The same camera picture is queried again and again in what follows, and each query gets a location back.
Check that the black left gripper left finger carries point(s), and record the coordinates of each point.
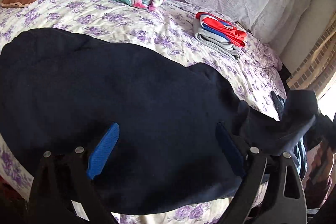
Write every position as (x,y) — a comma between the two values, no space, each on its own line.
(62,191)

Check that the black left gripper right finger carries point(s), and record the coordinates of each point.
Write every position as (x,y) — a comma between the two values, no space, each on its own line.
(270,191)

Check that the dark navy pants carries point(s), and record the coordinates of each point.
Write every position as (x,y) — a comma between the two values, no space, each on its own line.
(61,90)

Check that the beige checked curtain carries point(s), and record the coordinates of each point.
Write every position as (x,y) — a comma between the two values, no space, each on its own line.
(318,68)

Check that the folded grey garment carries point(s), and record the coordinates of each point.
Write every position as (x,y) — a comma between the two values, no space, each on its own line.
(215,42)

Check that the purple floral bedspread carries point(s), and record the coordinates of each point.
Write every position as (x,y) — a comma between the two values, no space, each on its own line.
(167,30)

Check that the folded red blue garment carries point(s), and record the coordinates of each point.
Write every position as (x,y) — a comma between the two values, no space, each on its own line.
(222,28)

